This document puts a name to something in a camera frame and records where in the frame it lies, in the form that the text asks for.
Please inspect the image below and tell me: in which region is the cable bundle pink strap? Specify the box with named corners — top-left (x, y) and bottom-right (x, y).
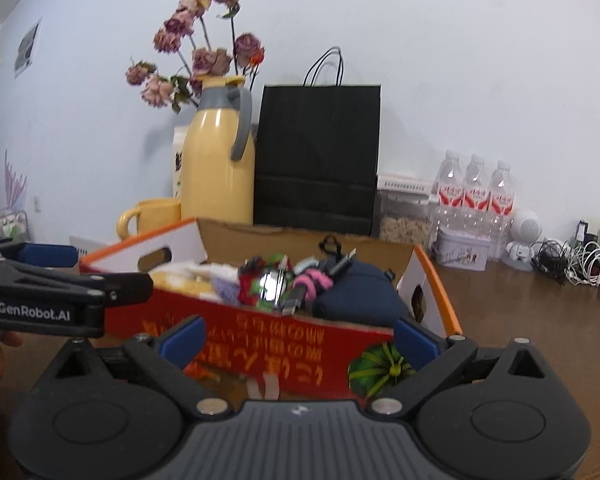
top-left (279, 234), bottom-right (358, 317)

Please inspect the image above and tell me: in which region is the wire rack with items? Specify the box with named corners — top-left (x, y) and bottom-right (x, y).
top-left (0, 210), bottom-right (30, 242)

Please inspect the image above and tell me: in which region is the red cardboard box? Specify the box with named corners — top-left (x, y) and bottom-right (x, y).
top-left (80, 220), bottom-right (462, 399)

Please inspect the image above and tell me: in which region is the yellow ceramic mug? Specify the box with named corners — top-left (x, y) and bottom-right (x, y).
top-left (116, 197), bottom-right (181, 240)

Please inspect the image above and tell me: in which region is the white tin box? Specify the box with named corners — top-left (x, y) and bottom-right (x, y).
top-left (432, 226), bottom-right (491, 272)

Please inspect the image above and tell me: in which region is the white robot figurine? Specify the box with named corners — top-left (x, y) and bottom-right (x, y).
top-left (501, 209), bottom-right (542, 272)

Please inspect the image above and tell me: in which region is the navy blue pouch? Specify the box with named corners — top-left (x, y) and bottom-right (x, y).
top-left (312, 261), bottom-right (410, 328)

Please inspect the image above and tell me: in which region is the water bottle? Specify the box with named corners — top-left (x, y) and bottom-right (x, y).
top-left (434, 151), bottom-right (464, 230)
top-left (463, 154), bottom-right (490, 236)
top-left (488, 160), bottom-right (515, 260)

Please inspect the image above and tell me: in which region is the white plush toy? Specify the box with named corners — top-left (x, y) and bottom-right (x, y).
top-left (149, 260), bottom-right (240, 306)

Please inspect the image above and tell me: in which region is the shiny green red ornament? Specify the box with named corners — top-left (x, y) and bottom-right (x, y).
top-left (238, 254), bottom-right (294, 312)

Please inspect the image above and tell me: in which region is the right water bottle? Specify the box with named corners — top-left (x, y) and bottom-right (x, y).
top-left (488, 160), bottom-right (515, 260)

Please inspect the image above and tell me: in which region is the left water bottle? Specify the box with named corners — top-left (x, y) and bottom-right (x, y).
top-left (434, 151), bottom-right (464, 230)

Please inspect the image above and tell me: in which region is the clear seed container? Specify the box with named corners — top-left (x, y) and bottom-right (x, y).
top-left (374, 174), bottom-right (432, 246)

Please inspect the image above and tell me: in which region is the black paper bag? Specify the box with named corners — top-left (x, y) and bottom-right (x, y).
top-left (253, 47), bottom-right (380, 236)

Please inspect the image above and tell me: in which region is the dried pink rose bouquet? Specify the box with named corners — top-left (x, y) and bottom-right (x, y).
top-left (125, 0), bottom-right (265, 113)

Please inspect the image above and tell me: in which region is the yellow thermos jug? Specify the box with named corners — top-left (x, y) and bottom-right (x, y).
top-left (180, 76), bottom-right (256, 224)

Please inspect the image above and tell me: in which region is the middle water bottle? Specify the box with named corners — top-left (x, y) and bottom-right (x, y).
top-left (463, 154), bottom-right (490, 236)

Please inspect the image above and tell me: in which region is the tangled cables pile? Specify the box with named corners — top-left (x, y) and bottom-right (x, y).
top-left (529, 219), bottom-right (600, 288)

